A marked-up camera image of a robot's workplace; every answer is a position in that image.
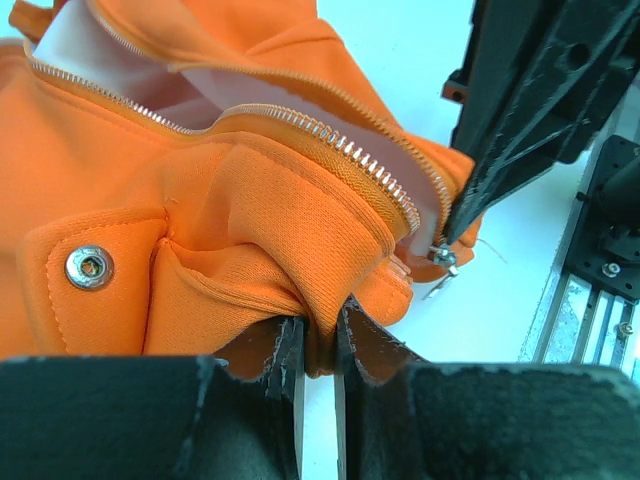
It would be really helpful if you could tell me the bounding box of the aluminium front rail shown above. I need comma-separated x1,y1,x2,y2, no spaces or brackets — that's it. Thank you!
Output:
519,132,639,382

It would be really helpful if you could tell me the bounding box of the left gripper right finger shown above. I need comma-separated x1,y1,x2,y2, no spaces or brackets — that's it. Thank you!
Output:
335,298,639,479

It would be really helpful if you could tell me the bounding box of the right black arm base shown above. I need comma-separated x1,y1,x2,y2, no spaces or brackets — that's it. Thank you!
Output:
564,135,639,303

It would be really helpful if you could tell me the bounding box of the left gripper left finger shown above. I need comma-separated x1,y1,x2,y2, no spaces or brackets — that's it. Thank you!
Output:
1,317,305,479

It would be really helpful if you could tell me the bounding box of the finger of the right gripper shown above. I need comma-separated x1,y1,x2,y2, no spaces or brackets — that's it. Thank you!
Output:
442,0,639,242

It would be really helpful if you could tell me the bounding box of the orange jacket pink lining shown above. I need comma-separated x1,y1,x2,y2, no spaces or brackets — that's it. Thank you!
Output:
1,1,478,376

